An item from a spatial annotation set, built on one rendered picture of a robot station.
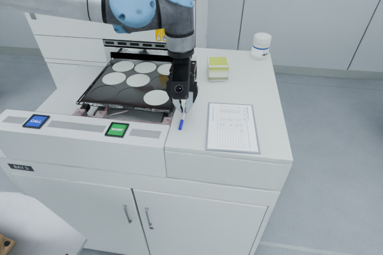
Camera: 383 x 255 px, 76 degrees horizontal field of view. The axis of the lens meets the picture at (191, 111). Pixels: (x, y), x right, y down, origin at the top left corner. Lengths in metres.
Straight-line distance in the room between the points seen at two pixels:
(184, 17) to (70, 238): 0.62
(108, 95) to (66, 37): 0.49
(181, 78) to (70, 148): 0.41
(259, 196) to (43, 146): 0.68
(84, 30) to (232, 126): 0.89
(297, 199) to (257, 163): 1.16
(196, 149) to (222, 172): 0.11
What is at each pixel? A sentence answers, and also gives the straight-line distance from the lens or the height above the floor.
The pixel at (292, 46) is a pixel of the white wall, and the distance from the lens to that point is 2.88.
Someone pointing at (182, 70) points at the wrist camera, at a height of 1.14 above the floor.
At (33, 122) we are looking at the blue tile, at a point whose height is 0.96.
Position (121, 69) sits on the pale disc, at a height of 0.90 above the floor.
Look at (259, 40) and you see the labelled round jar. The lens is 1.07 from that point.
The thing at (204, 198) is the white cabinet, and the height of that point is 0.72.
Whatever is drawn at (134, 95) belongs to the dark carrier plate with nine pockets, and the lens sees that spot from 0.99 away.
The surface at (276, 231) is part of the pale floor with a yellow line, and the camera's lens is 1.68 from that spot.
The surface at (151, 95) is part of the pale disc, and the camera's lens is 0.98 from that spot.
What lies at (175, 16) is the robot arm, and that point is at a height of 1.28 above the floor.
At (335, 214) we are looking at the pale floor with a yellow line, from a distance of 1.88.
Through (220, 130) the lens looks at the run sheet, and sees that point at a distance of 0.72.
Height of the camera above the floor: 1.47
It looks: 40 degrees down
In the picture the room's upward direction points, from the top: straight up
